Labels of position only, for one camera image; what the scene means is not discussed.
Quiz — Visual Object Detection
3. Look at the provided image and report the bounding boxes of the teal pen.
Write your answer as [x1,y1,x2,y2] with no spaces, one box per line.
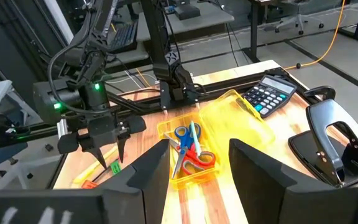
[190,120,203,157]

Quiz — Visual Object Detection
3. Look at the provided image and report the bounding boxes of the grey office chair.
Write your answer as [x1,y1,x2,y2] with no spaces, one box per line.
[274,0,325,35]

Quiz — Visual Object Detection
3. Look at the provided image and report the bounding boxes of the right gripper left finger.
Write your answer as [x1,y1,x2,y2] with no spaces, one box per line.
[99,139,171,224]

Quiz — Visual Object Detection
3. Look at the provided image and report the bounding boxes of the black pen with red cap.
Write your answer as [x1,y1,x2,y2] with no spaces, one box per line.
[90,167,113,184]

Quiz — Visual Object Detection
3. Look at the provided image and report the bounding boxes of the yellow transparent pencil case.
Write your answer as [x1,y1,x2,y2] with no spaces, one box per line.
[156,89,276,191]

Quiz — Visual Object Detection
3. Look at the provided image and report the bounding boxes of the black desk calculator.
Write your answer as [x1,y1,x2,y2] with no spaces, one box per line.
[242,74,298,119]

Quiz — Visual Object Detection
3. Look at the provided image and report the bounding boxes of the grey desk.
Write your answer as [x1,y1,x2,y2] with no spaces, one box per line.
[104,0,236,62]

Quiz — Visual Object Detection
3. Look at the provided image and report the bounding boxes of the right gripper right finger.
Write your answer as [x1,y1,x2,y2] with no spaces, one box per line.
[229,138,296,224]

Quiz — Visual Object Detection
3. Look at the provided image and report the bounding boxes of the orange eraser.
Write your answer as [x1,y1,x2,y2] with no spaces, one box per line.
[81,179,99,190]

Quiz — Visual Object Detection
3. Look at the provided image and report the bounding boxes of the black box on desk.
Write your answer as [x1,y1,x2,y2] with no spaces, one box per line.
[174,2,201,21]

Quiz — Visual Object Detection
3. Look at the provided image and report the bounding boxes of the black keyboard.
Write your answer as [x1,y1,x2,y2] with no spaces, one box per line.
[109,21,139,53]

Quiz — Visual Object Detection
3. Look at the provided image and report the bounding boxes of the blue handled scissors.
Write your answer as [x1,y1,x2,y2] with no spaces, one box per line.
[163,124,202,180]

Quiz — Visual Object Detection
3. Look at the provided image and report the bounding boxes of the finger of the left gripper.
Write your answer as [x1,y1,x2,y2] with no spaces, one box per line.
[116,136,127,164]
[87,146,108,170]

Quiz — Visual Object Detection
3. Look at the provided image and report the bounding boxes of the red handled scissors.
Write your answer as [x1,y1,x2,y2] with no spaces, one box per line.
[180,147,217,177]

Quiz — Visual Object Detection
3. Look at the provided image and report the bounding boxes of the black tape dispenser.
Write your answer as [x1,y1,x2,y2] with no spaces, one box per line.
[287,85,358,189]

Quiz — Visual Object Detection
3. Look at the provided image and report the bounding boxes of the yellow extension cable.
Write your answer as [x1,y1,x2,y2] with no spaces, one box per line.
[284,0,347,71]

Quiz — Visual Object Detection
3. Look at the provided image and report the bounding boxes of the yellow pen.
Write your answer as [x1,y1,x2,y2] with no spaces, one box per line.
[72,145,119,185]

